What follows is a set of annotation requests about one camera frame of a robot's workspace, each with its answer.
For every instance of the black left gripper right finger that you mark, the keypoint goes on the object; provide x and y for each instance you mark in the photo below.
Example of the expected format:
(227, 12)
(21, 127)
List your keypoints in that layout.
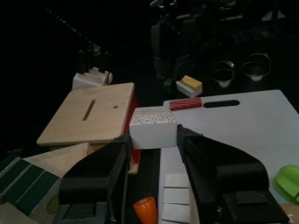
(226, 180)

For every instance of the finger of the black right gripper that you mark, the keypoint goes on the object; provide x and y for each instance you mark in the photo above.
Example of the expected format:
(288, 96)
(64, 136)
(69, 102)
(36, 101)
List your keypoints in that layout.
(103, 61)
(81, 62)

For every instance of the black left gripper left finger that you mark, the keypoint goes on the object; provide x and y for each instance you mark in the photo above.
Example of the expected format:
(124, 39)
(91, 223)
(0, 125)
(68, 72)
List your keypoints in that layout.
(89, 180)

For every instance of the plain white rice block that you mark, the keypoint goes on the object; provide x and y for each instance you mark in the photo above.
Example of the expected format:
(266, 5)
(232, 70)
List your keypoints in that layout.
(87, 81)

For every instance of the white plastic cutting board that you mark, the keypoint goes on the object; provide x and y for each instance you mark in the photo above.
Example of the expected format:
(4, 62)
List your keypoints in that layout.
(234, 131)

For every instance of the speckled white rice block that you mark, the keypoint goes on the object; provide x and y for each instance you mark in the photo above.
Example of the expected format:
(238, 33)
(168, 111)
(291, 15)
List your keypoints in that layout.
(151, 131)

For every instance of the white segmented strip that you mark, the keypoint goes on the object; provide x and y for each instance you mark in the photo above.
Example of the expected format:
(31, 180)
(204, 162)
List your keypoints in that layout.
(175, 198)

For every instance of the green toy lettuce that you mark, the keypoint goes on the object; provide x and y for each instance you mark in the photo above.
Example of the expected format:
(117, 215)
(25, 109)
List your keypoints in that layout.
(288, 185)

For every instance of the orange rounded toy vegetable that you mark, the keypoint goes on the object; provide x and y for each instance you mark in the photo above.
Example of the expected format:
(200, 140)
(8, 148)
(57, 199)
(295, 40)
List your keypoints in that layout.
(146, 210)

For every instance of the wooden box with red drawer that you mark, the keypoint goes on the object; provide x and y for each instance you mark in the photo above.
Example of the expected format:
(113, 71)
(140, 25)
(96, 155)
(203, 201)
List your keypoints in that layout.
(89, 116)

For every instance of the yellow egg sushi toy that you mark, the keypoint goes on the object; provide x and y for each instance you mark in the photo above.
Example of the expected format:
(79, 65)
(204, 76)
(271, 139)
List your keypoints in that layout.
(190, 86)

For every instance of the red striped salmon sushi toy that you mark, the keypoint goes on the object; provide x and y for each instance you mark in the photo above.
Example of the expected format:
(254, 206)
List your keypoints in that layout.
(186, 104)

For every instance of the round metal cup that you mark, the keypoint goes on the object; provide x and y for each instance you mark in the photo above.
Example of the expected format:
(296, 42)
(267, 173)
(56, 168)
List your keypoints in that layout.
(223, 74)
(256, 67)

